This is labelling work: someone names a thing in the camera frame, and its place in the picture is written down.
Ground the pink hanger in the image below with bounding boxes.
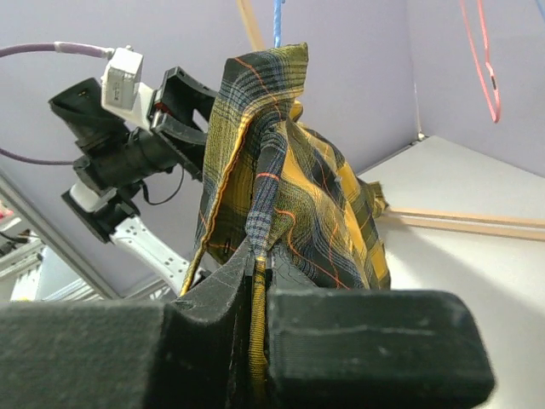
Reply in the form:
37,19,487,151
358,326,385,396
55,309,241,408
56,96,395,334
459,0,502,124

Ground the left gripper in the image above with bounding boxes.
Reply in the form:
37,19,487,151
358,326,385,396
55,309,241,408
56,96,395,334
123,66,216,181

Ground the aluminium rail base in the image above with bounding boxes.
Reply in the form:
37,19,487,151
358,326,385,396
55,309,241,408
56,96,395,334
1,170,121,301

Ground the wooden clothes rack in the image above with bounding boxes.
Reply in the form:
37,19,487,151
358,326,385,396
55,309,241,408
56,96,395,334
236,1,544,242

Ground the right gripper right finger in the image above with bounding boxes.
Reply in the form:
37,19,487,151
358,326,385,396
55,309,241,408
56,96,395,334
267,249,496,408

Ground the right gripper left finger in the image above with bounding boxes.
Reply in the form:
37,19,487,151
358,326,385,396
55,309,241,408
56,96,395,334
1,244,253,408

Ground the yellow plaid shirt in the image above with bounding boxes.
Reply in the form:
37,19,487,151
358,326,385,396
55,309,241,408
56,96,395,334
187,43,391,393

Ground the blue hanger yellow shirt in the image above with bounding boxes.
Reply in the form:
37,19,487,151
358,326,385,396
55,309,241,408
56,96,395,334
273,0,285,48

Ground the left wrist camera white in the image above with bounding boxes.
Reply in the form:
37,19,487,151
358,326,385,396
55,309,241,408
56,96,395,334
100,48,154,131

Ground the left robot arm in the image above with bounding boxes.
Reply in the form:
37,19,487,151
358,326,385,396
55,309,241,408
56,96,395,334
49,67,216,293

